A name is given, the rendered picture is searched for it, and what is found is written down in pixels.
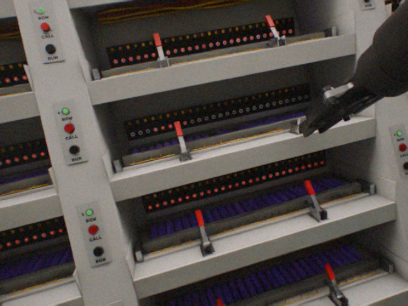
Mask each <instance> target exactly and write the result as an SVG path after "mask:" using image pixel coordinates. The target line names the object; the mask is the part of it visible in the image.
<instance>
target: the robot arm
mask: <svg viewBox="0 0 408 306"><path fill-rule="evenodd" d="M407 91H408V0H403V1H401V2H400V3H399V7H398V8H397V9H396V10H395V11H394V12H393V13H392V14H391V15H390V16H389V17H388V18H387V19H386V20H385V21H384V22H383V23H382V24H381V25H380V26H379V27H378V29H377V30H376V32H375V34H374V36H373V41H372V45H371V46H370V47H369V48H368V49H367V50H365V51H364V52H363V53H362V55H361V56H360V57H359V59H358V62H357V65H356V70H355V73H354V74H353V75H352V76H350V77H349V78H347V79H346V80H345V81H344V82H343V83H342V85H341V86H340V87H338V88H335V89H334V88H333V87H330V86H325V87H324V88H323V89H322V91H321V94H320V96H318V97H317V99H316V100H315V101H314V102H313V103H312V105H311V106H310V107H309V108H308V109H307V110H306V111H305V112H304V114H305V117H306V119H305V120H304V121H303V122H302V123H301V124H300V125H299V126H300V128H301V131H302V133H303V136H304V138H305V137H308V136H309V135H311V134H312V133H314V132H315V131H316V130H318V132H319V133H320V134H323V133H324V132H325V131H327V130H329V129H330V128H331V127H333V126H334V125H336V124H337V123H339V122H340V121H341V120H342V118H343V120H344V122H346V121H349V120H351V119H350V117H349V115H351V114H352V113H353V115H355V114H359V113H360V112H361V111H363V110H364V109H366V108H368V107H369V106H371V105H373V104H374V103H376V102H377V101H379V100H381V99H383V98H384V97H398V96H400V95H402V94H404V93H406V92H407Z"/></svg>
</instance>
